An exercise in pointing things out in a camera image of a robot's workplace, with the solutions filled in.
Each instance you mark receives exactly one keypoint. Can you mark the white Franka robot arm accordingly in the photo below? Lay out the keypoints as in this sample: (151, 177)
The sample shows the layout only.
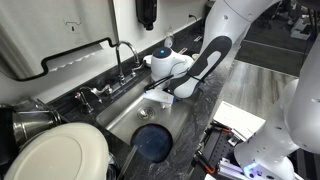
(220, 16)

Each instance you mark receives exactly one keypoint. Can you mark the steel sink drain strainer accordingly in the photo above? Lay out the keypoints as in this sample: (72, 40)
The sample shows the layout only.
(146, 113)

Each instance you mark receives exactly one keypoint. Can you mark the stainless steel sink basin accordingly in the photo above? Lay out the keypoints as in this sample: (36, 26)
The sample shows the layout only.
(123, 116)

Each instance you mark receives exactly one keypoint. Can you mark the chrome sink faucet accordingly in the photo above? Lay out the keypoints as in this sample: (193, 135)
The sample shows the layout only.
(119, 63)

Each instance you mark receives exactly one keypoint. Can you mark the beige ceramic mug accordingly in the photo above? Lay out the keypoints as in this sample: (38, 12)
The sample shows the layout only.
(195, 56)

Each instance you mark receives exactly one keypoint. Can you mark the dark blue ceramic plate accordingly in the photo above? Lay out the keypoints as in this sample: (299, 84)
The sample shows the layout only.
(153, 143)

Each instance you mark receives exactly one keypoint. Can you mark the black perforated board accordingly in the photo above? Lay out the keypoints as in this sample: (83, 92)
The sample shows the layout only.
(220, 146)

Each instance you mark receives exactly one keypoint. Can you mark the white dinner plate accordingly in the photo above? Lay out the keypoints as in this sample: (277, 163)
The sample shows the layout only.
(56, 153)

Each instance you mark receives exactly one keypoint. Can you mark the steel paper towel dispenser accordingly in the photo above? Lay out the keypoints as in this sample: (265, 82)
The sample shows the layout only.
(33, 33)

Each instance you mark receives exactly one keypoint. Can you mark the black dish rack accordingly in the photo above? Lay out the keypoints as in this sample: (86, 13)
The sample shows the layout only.
(5, 140)

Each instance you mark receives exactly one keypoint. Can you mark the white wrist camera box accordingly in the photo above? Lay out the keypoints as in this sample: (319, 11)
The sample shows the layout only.
(160, 96)

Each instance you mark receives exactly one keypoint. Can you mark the black wall soap dispenser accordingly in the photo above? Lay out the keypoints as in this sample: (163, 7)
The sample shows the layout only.
(146, 13)

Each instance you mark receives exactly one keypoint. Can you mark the aluminium frame rail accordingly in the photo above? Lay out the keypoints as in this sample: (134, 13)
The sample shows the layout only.
(231, 168)

